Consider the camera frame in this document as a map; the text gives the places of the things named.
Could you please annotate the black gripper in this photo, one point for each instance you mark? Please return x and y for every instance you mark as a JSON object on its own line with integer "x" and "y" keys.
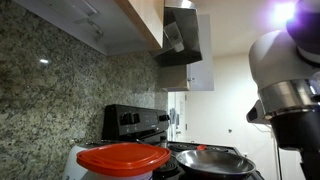
{"x": 296, "y": 130}

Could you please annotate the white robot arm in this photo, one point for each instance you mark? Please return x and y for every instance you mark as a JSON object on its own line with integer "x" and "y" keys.
{"x": 276, "y": 60}

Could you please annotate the orange plastic lid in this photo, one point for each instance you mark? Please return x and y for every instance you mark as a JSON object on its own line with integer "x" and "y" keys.
{"x": 123, "y": 158}

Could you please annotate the steel frying pan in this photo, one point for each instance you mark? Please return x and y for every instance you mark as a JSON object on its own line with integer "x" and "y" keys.
{"x": 213, "y": 161}

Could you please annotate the small red utensil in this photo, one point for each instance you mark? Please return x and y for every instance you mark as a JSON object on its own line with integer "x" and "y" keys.
{"x": 201, "y": 147}

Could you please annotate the white room door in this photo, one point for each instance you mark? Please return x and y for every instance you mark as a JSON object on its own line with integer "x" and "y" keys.
{"x": 182, "y": 113}

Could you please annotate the bright ceiling light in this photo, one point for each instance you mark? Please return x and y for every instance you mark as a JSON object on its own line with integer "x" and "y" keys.
{"x": 283, "y": 12}

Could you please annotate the steel range hood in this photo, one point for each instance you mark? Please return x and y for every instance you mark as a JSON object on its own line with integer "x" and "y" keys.
{"x": 186, "y": 33}

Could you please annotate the black electric stove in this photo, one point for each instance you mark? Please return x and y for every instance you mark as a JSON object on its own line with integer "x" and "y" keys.
{"x": 143, "y": 121}

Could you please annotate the wood upper cabinet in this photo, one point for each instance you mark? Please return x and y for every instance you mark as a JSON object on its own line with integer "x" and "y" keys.
{"x": 140, "y": 20}

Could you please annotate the clear plastic container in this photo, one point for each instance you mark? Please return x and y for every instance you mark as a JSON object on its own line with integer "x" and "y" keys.
{"x": 100, "y": 176}

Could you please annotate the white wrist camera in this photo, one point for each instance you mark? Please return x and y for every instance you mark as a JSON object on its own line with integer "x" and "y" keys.
{"x": 255, "y": 115}

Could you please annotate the small wall fixture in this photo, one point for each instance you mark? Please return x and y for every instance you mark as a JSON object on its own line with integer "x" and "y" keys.
{"x": 230, "y": 130}

